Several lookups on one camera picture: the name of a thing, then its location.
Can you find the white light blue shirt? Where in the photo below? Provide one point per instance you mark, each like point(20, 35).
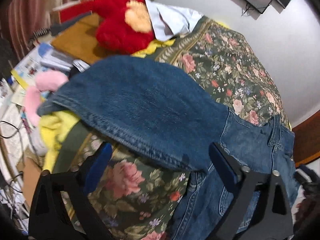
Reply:
point(171, 21)

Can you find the yellow blanket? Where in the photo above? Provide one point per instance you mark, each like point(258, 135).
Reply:
point(54, 128)

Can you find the stack of papers and magazines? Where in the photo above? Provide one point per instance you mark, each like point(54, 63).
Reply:
point(42, 59)

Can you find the striped pink curtain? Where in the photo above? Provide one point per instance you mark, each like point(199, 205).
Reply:
point(20, 18)

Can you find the blue denim jacket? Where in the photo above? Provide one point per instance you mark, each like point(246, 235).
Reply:
point(161, 113)

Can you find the red plush toy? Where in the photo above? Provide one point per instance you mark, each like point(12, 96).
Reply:
point(125, 26)

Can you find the pink plush toy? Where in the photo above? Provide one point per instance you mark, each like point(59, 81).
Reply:
point(48, 81)

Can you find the brown wooden door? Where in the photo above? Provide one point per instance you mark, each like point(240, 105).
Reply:
point(307, 139)

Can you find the floral dark green bedspread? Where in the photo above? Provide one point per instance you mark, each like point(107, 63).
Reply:
point(140, 197)

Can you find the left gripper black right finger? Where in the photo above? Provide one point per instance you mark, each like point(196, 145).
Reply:
point(260, 206)

